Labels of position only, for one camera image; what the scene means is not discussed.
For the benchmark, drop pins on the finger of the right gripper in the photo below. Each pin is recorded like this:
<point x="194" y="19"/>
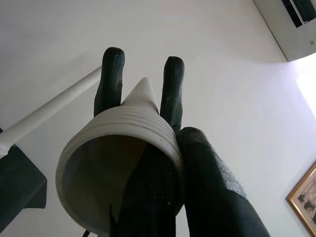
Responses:
<point x="111" y="74"/>
<point x="172" y="86"/>

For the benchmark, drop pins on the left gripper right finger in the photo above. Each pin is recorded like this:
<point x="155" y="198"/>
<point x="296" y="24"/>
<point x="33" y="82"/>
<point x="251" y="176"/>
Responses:
<point x="209" y="197"/>

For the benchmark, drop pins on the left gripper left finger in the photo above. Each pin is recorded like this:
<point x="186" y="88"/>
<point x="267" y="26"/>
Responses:
<point x="148" y="197"/>

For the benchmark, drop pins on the white plastic table leg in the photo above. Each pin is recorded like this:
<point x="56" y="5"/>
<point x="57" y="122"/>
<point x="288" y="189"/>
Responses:
<point x="49" y="103"/>
<point x="138" y="118"/>

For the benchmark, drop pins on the gold framed picture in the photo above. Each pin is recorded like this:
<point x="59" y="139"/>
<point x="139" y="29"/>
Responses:
<point x="303" y="197"/>

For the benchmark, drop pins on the white air conditioner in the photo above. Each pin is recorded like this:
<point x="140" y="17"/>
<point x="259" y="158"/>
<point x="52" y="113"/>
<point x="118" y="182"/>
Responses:
<point x="284" y="29"/>

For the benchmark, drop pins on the black tablecloth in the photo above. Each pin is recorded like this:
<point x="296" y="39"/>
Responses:
<point x="19" y="185"/>

